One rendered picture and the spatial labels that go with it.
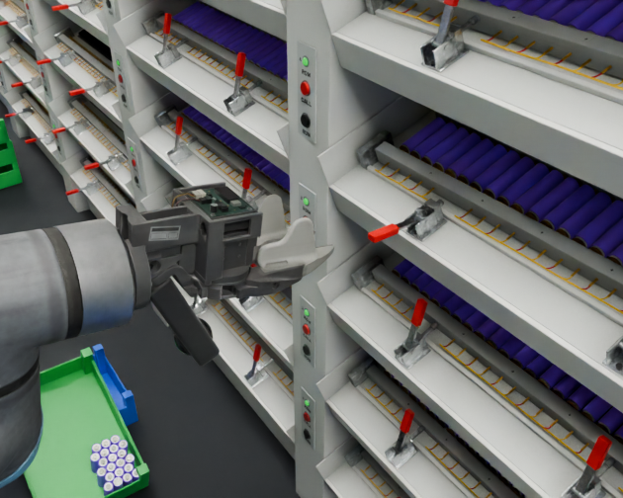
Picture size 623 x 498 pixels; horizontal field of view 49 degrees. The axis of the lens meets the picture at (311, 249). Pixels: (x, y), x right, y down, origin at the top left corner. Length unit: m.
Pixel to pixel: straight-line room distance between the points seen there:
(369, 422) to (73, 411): 0.69
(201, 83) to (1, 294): 0.77
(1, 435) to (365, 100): 0.56
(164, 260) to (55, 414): 0.99
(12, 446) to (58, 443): 0.91
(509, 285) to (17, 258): 0.46
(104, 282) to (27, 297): 0.06
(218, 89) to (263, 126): 0.17
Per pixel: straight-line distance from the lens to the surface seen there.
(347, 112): 0.88
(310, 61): 0.87
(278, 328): 1.26
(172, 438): 1.56
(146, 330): 1.84
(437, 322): 0.92
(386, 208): 0.84
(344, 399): 1.13
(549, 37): 0.68
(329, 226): 0.94
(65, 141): 2.29
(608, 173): 0.60
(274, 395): 1.41
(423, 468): 1.05
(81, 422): 1.54
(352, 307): 1.00
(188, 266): 0.61
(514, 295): 0.73
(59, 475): 1.51
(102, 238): 0.56
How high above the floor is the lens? 1.16
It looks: 34 degrees down
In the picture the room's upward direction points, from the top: straight up
